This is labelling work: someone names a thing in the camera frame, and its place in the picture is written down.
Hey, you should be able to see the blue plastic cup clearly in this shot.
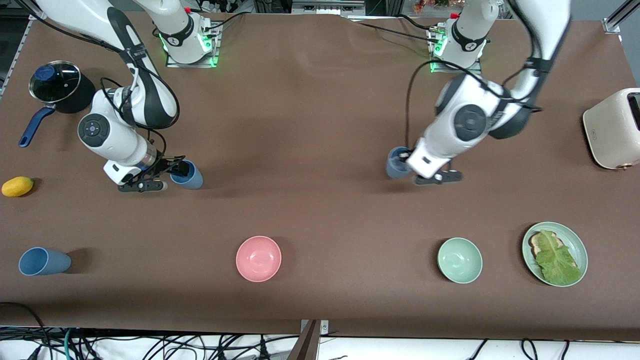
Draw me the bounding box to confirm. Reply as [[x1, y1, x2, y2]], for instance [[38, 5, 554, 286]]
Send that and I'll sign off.
[[169, 159, 204, 190], [18, 247, 72, 277], [385, 146, 416, 180]]

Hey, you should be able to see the light green bowl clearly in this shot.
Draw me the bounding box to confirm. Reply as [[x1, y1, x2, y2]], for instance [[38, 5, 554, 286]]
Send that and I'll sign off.
[[437, 237, 484, 285]]

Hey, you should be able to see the black pot with glass lid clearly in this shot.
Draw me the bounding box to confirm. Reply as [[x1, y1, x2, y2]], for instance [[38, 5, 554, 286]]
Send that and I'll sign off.
[[18, 60, 97, 148]]

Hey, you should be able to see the yellow lemon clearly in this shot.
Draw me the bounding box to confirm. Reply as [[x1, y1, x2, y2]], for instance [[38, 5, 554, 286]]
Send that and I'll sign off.
[[1, 176, 35, 198]]

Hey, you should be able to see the pink bowl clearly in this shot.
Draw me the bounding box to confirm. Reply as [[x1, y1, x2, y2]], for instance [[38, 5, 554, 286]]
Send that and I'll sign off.
[[235, 235, 282, 283]]

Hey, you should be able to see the toast bread slice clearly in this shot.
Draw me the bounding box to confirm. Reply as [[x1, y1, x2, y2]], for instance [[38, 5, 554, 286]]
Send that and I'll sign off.
[[530, 232, 566, 257]]

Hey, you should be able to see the green lettuce leaf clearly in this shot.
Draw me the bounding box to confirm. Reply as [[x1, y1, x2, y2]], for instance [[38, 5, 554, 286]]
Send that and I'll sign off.
[[535, 230, 583, 286]]

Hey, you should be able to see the light green plate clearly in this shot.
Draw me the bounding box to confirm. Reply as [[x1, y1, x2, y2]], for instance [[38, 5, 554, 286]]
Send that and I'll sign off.
[[521, 221, 589, 288]]

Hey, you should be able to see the cream toaster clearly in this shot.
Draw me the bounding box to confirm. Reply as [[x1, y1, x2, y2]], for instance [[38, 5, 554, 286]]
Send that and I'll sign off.
[[582, 88, 640, 171]]

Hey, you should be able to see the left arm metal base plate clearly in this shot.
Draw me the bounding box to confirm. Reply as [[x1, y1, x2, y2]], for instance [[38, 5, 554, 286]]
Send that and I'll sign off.
[[429, 27, 483, 75]]

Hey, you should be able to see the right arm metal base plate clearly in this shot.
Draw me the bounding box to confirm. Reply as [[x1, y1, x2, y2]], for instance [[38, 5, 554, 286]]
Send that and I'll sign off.
[[166, 22, 221, 69]]

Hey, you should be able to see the black cable on table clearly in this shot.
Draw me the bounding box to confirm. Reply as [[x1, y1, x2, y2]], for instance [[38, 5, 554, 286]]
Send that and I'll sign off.
[[347, 14, 441, 45]]

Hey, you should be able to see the metal table bracket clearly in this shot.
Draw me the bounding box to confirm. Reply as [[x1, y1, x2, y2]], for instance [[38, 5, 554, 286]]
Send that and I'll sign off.
[[287, 319, 330, 360]]

